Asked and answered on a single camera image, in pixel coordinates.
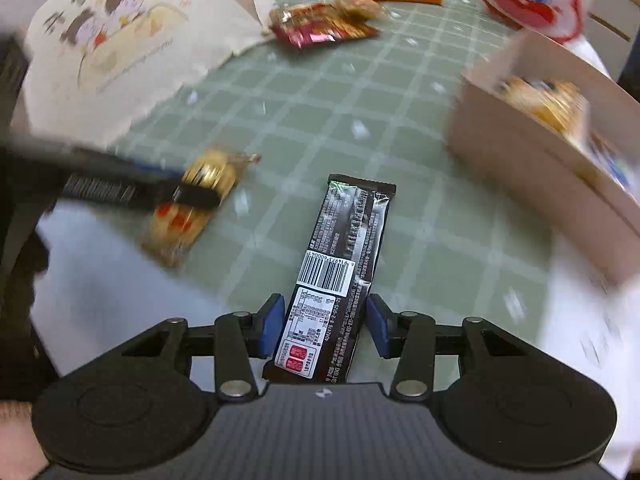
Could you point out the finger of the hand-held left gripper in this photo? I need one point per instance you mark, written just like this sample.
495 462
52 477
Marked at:
140 170
190 199

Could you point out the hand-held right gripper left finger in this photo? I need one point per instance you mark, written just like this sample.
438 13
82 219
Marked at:
270 325

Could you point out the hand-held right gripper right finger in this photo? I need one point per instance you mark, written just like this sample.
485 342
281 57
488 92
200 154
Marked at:
377 327

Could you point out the gold round snack packet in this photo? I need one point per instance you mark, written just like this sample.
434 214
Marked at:
210 170

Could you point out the black snack bar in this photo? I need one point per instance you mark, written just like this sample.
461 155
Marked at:
345 230

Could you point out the dark red snack pouch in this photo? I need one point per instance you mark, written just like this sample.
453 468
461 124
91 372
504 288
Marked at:
325 35

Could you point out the pink cardboard box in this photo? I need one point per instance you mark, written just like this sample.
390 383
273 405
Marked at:
525 150

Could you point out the yellow snack packet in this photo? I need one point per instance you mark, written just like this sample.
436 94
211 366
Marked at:
545 100

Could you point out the cream cartoon print bag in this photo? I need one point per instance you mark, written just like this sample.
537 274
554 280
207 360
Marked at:
130 45

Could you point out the green checked tablecloth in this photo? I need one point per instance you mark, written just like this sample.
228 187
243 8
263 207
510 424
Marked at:
300 110

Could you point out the white script print tablecloth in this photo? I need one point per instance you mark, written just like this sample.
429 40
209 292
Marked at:
590 360

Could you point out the round pastry packet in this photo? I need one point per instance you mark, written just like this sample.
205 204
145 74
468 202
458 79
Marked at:
357 7

